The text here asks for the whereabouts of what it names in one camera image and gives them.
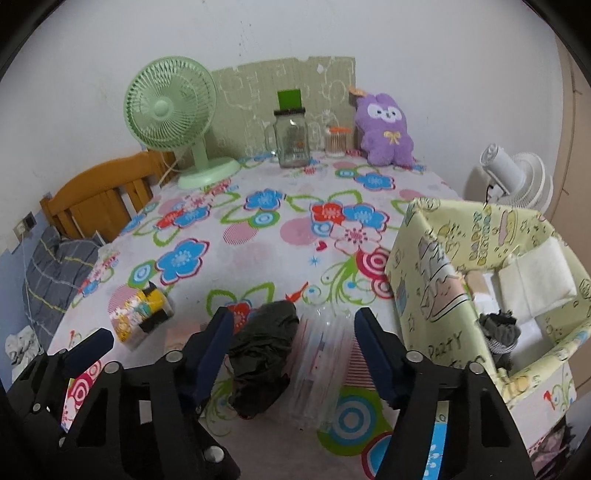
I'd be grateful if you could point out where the grey sock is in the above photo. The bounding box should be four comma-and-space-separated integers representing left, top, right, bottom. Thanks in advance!
478, 310, 522, 367

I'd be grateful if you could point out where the yellow patterned box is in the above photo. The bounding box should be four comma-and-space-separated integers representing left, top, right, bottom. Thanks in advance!
385, 198, 591, 425

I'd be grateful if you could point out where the white printed cloth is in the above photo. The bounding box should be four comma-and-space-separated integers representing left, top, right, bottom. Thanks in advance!
4, 327, 38, 365

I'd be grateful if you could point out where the green desk fan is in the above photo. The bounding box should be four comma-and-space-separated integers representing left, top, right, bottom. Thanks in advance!
124, 56, 242, 190

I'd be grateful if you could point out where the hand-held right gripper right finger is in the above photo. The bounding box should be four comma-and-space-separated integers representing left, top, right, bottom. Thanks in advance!
355, 307, 536, 480

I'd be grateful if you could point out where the black cloth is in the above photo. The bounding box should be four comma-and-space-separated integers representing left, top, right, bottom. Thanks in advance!
228, 300, 301, 418

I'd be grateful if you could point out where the floral tablecloth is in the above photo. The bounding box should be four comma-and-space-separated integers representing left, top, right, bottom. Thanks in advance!
46, 151, 467, 480

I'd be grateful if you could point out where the grey plaid pillow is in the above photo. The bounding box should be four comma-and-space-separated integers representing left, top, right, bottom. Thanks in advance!
25, 227, 100, 330

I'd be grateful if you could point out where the wooden headboard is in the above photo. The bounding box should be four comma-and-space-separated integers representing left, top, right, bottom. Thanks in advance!
41, 150, 185, 243

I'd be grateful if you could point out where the glass mug jar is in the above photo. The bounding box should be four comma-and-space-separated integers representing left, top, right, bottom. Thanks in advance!
264, 107, 309, 168

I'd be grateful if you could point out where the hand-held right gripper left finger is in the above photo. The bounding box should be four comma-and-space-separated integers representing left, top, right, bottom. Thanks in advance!
60, 308, 241, 480

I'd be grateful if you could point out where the wall socket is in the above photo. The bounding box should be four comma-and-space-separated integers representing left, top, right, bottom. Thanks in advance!
16, 212, 37, 241

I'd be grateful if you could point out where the clear plastic pouch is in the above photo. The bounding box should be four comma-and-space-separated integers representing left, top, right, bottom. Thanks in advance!
284, 307, 365, 432

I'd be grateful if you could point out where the small toothpick jar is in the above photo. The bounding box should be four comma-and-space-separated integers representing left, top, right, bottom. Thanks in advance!
324, 126, 350, 159

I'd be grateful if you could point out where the white fan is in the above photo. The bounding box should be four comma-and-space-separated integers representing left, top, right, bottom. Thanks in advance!
464, 144, 554, 214

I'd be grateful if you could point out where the peach white tissue pack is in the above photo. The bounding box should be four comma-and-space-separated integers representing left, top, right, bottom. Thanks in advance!
464, 270, 503, 317

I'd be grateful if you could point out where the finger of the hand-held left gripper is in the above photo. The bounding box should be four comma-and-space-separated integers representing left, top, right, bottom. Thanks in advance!
11, 329, 115, 393

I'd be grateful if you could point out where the beige door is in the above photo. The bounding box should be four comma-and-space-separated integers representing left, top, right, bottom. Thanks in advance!
556, 37, 591, 222

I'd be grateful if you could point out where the purple plush rabbit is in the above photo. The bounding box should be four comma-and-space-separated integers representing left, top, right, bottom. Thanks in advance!
349, 86, 415, 167

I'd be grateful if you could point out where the dark patterned cloth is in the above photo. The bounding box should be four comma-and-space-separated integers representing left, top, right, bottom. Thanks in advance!
529, 415, 578, 478

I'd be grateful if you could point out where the green patterned cardboard panel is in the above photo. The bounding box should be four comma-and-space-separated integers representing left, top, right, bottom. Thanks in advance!
211, 56, 357, 158

